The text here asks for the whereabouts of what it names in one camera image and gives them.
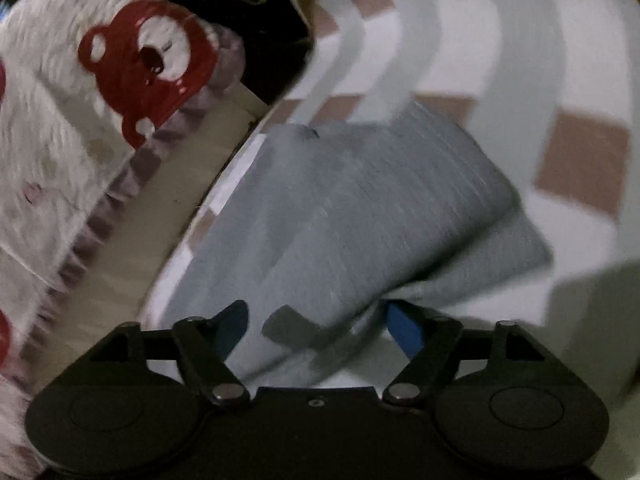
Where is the pile of dark clothes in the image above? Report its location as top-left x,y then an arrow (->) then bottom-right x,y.
169,0 -> 312,105

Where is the checkered fabric storage box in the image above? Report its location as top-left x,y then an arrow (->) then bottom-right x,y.
143,0 -> 639,479

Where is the beige bed frame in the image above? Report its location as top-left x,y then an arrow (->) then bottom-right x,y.
32,84 -> 269,392

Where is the white quilt with red bears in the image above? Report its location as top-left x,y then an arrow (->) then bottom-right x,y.
1,0 -> 244,479

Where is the grey knit garment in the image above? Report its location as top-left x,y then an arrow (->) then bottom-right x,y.
160,102 -> 551,388

